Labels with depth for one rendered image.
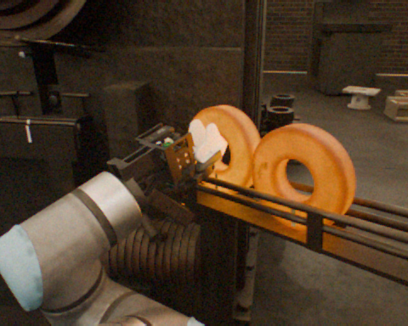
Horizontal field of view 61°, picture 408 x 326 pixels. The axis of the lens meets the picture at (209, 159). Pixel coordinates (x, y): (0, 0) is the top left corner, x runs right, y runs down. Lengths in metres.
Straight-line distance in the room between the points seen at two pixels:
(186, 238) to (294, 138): 0.33
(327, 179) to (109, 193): 0.28
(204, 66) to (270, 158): 0.36
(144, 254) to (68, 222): 0.32
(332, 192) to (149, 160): 0.25
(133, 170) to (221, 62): 0.42
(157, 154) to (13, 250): 0.20
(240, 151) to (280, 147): 0.08
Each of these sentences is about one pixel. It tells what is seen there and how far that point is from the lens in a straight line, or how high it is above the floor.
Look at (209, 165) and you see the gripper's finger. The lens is 0.53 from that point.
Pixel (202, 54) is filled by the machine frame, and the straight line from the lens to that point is 0.81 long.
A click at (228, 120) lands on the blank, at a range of 0.56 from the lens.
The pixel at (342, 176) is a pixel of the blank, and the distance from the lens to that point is 0.47.
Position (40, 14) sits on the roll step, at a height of 0.94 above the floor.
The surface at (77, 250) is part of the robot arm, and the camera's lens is 0.44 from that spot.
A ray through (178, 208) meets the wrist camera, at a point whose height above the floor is 0.66.
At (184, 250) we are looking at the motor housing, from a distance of 0.71.
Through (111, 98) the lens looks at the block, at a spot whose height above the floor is 0.78.
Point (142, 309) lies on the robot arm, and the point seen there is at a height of 0.61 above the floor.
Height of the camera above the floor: 0.93
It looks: 22 degrees down
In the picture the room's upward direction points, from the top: straight up
